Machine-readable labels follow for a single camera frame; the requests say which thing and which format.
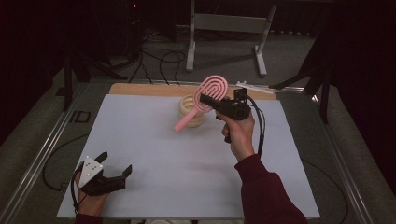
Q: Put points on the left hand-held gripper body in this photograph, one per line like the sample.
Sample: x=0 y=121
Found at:
x=90 y=169

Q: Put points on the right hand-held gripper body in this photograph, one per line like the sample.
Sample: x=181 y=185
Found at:
x=233 y=109

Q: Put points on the pink hairbrush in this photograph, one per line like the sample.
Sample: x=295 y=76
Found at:
x=215 y=83

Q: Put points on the cream ribbed cup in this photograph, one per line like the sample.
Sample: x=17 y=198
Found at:
x=186 y=107

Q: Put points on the person's right hand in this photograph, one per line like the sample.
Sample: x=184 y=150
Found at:
x=239 y=137

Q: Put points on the person's left hand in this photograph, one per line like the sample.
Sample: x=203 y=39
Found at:
x=90 y=203

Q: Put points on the pale blue table mat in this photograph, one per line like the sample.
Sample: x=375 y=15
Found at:
x=174 y=168

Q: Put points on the person's white clothing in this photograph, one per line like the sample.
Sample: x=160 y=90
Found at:
x=168 y=222

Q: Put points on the black tripod stand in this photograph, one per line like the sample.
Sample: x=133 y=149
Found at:
x=67 y=87
x=323 y=93

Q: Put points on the aluminium floor rail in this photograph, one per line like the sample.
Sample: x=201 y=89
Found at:
x=40 y=155
x=345 y=174

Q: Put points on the grey metal desk frame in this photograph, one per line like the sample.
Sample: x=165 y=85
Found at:
x=229 y=23

